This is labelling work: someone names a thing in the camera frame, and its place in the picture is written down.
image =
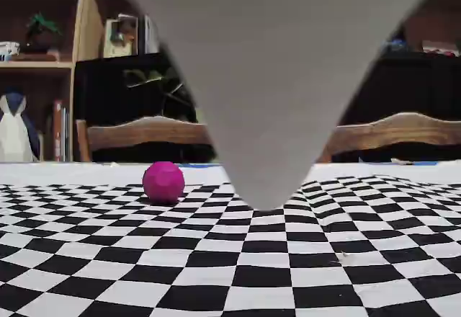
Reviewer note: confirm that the red white flat box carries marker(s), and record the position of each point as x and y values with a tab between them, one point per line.
437	48

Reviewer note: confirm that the starry night picture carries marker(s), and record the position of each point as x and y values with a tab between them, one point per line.
398	45

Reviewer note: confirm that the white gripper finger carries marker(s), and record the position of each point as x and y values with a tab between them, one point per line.
266	79

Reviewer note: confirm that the brown wooden chair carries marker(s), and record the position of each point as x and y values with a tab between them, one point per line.
144	131
396	129

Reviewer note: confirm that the white upright book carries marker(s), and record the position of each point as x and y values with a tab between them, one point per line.
149	36

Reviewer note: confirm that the reddish flat stand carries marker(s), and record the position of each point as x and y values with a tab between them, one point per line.
36	57

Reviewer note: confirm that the black white checkered cloth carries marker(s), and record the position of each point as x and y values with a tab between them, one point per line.
230	277

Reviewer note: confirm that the wide light wood bookshelf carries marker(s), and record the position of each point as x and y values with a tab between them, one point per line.
94	25

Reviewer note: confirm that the blue tape strip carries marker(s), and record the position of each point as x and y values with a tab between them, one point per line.
442	163
201	165

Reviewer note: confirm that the blue white penguin figure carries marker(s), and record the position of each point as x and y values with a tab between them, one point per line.
14	133

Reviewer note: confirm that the pink faceted ball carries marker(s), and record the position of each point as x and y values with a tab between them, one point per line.
164	183

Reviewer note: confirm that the illustrated picture card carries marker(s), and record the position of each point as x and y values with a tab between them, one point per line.
119	39

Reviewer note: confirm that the black low cabinet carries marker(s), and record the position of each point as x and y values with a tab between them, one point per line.
108	90

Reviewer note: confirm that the thin pale blue book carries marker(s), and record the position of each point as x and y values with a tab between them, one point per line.
66	137

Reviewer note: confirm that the narrow light wood bookshelf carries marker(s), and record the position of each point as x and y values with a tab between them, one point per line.
36	65

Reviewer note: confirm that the small bonsai tree model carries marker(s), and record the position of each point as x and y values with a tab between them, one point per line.
41	30

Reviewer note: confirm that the white patterned mug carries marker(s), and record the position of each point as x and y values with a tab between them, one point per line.
9	51

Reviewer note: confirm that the orange spined book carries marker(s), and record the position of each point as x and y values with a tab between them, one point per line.
57	133

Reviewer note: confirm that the green pothos plant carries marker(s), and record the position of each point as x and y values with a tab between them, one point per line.
158	79

